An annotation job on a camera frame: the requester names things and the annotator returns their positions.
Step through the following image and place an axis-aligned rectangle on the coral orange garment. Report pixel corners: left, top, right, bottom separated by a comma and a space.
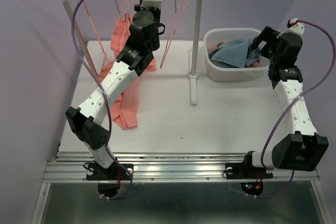
97, 11, 158, 131

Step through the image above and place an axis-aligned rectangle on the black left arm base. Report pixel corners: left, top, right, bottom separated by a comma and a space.
83, 162, 133, 201

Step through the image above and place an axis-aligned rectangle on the white plastic basket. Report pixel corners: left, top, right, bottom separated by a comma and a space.
204, 28, 269, 82

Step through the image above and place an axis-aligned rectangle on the pink wire hanger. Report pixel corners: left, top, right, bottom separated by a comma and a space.
76, 0, 107, 64
160, 0, 189, 69
114, 0, 131, 20

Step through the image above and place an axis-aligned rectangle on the dusty pink pleated skirt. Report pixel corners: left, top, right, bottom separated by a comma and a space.
208, 40, 270, 69

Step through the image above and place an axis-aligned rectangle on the blue denim garment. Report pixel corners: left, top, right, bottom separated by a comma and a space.
208, 38, 263, 69

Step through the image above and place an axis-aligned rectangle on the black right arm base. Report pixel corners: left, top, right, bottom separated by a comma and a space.
222, 155, 274, 197

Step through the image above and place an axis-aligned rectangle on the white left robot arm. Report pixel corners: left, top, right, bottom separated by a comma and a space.
66, 2, 164, 179

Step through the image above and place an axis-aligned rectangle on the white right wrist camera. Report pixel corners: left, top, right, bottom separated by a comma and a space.
277, 18, 305, 38

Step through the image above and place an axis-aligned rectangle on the white clothes rack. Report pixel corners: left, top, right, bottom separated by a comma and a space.
51, 0, 207, 106

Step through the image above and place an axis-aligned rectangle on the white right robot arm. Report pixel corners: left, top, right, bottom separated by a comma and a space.
241, 19, 329, 177

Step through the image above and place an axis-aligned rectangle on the aluminium rail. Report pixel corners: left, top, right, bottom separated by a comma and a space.
41, 151, 321, 183

